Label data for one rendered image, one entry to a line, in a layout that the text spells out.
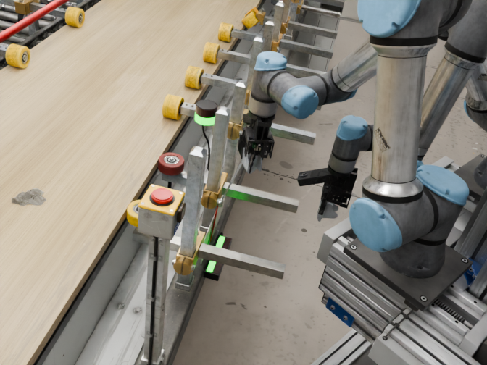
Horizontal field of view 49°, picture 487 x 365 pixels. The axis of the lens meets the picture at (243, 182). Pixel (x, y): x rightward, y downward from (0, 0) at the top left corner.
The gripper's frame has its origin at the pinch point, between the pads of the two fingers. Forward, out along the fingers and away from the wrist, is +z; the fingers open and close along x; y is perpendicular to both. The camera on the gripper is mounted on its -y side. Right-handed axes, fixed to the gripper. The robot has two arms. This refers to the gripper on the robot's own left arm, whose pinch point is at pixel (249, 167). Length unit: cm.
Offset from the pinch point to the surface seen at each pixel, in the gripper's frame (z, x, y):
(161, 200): -24, -26, 44
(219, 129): -9.7, -9.5, -4.4
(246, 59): 4, 11, -81
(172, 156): 8.9, -20.8, -16.6
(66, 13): 3, -64, -112
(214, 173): 5.6, -9.1, -4.2
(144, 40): 9, -31, -104
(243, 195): 14.3, 0.8, -5.2
